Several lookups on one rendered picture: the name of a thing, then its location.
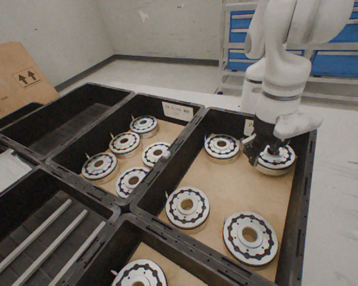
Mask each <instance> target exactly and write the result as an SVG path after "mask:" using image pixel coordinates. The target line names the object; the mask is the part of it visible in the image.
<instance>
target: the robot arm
mask: <svg viewBox="0 0 358 286"><path fill-rule="evenodd" d="M353 5H354V0H260V1H259V3H258V5H257V9H256V10H255V13H254V16H253V18H252V21H251V24H250V26H249V29H248V32H247V35H246V39H245V47H244V49H245V55H246V56H247V57H248V58H250V59H259V58H261V59H260V61H258V62H257V63H255V64H253V65H251V66H249V67H248V68H247V69H246V73H245V80H244V84H243V91H242V98H241V102H240V109H239V111H240V112H244V113H250V114H254V115H255V116H254V121H253V124H254V130H253V132H252V133H251V136H250V137H249V138H246V139H245V138H241V139H240V140H239V141H240V144H241V147H242V151H243V153H244V154H245V155H246V156H247V158H248V159H249V160H248V162H249V164H250V165H251V166H252V167H256V166H257V163H258V159H259V158H258V157H259V156H260V154H261V152H264V150H265V148H266V146H269V147H267V152H268V153H269V154H271V155H273V156H275V155H276V152H277V151H278V150H279V148H280V147H282V148H284V147H286V145H287V143H288V142H289V141H290V139H291V138H292V137H293V136H297V135H300V134H302V133H306V132H309V131H311V130H315V129H317V128H319V127H320V125H321V124H322V122H323V120H324V118H323V117H322V116H321V115H319V114H317V113H303V112H300V111H298V107H299V105H300V100H301V96H302V92H303V90H304V87H305V84H306V82H307V79H308V77H309V74H310V72H311V62H310V61H309V60H308V59H306V58H304V57H302V56H299V55H295V54H291V53H289V52H287V51H285V49H286V46H287V44H320V43H326V42H328V41H330V40H331V39H333V38H334V37H336V35H337V34H339V32H340V31H342V29H343V28H344V26H345V25H346V24H347V22H348V19H349V18H350V16H351V12H352V9H353ZM281 139H285V140H284V141H283V142H282V141H281ZM255 150H256V152H255Z"/></svg>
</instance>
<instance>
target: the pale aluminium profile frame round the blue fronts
mask: <svg viewBox="0 0 358 286"><path fill-rule="evenodd" d="M225 5H226V0H221V14H220V54H219V75H218V91H219V92H217V95H222V94H223V92H221V91H222V88H233V89H243V85H237V84H230V83H225V81H226V79H227V78H228V76H229V75H234V76H245V73H246V72H245V71H237V70H225V69H226V68H227V58H224V48H240V49H244V47H245V43H243V42H224V33H225V26H229V25H230V22H229V21H227V22H225V19H226V12H225V11H224V9H225ZM222 7H223V11H222ZM286 49H304V50H305V51H304V55H303V57H304V58H306V59H308V60H310V57H313V55H314V52H313V50H314V49H315V50H358V42H334V43H320V44H287V46H286ZM223 61H225V63H224V65H223ZM307 81H312V82H329V83H347V84H357V85H358V78H347V77H325V76H321V75H313V76H309V77H308V79H307ZM302 96H307V97H319V98H330V99H337V100H349V101H358V95H346V94H332V93H325V92H312V91H303V92H302Z"/></svg>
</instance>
